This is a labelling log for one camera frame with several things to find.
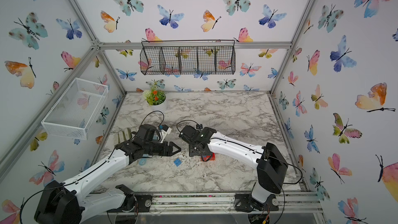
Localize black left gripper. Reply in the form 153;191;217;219
143;141;182;157

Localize small blue lego brick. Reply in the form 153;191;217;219
174;158;182;167

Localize black wire wall basket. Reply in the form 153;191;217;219
138;39;236;75

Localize light blue plastic plate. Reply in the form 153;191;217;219
138;158;147;166

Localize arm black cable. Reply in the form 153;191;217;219
139;110;165;131
176;119;201;133

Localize red long lego brick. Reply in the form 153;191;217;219
201;153;215;162

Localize white mesh wall basket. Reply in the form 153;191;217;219
41;78;109;140

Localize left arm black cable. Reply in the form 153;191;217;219
139;110;165;131

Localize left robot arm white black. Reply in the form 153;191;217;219
34;124;181;224

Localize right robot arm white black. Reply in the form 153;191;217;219
179;125;289;204

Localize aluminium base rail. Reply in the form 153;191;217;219
105;191;324;215

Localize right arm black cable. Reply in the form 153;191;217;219
176;119;201;133

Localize white pot artificial plant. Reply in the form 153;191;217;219
143;89;167;112

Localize beige green work glove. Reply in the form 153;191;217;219
114;128;133;147

